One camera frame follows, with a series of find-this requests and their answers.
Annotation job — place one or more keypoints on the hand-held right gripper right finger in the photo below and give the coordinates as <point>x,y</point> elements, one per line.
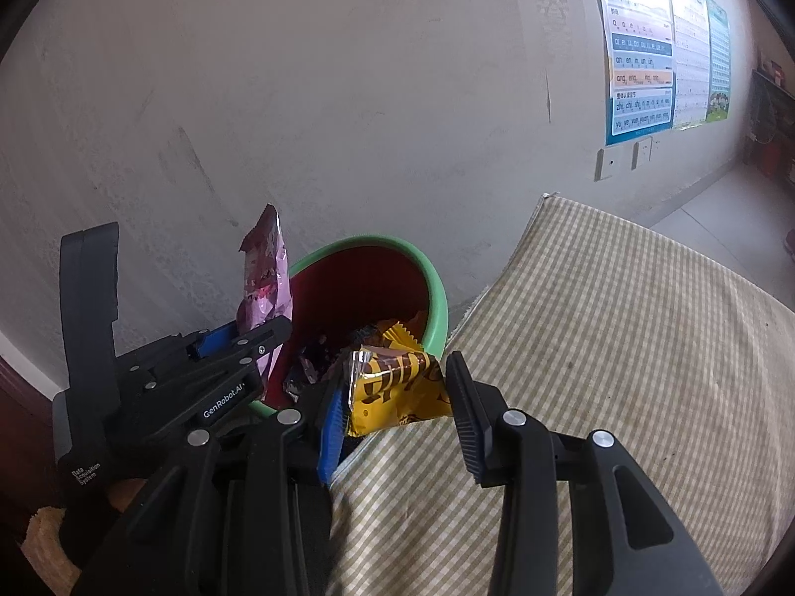
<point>466,416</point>

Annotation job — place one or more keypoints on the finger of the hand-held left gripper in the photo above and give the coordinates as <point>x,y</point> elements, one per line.
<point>211,340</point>
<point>261,338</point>

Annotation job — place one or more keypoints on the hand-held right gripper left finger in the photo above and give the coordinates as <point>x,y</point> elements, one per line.
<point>332,441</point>

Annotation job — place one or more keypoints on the pink snack wrapper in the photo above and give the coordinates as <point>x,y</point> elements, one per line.
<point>267,279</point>

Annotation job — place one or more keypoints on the orange yellow snack wrapper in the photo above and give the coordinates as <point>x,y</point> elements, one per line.
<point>385,397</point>

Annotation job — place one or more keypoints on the green bin with red inside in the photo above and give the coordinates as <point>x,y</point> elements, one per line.
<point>366,285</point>

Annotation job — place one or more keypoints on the beige fluffy cushion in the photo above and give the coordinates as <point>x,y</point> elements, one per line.
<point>43,534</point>

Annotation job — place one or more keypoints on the red container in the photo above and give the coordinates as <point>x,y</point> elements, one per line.
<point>772,158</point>

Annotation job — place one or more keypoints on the dark desk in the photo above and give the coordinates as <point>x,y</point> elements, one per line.
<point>767,99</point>

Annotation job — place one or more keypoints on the red white box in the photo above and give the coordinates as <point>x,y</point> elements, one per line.
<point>771,69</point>

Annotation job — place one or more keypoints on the blue letter wall poster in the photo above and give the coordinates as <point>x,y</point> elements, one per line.
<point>640,43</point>

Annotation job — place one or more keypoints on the white chart wall poster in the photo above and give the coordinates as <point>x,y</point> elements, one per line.
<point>689,49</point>

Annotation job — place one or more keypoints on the green chart wall poster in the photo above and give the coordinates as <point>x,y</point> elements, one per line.
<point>718,56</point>

